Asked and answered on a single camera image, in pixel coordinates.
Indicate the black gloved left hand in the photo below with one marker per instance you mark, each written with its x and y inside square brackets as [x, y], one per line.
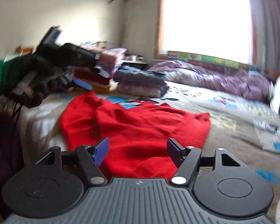
[34, 76]

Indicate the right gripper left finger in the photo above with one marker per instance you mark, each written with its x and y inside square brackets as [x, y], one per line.
[89, 160]

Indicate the grey curtain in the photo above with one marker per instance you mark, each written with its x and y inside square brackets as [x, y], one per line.
[266, 36]

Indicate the colourful alphabet headboard panel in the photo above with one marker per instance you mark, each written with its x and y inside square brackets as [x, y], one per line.
[207, 62]

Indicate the window with wooden frame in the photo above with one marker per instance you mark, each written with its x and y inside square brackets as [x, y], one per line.
[218, 28]

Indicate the red knit sweater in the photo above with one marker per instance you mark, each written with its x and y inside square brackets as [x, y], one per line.
[138, 135]

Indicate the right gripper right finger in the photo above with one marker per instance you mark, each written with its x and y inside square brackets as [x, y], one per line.
[186, 160]

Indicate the purple crumpled duvet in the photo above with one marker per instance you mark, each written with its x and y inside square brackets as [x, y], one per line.
[250, 85]

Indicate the folded denim clothes stack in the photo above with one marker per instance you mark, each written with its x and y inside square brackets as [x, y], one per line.
[136, 82]

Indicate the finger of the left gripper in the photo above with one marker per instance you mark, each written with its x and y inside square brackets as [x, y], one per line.
[81, 84]

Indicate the tall stack folded clothes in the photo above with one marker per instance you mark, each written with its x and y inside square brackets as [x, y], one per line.
[110, 60]

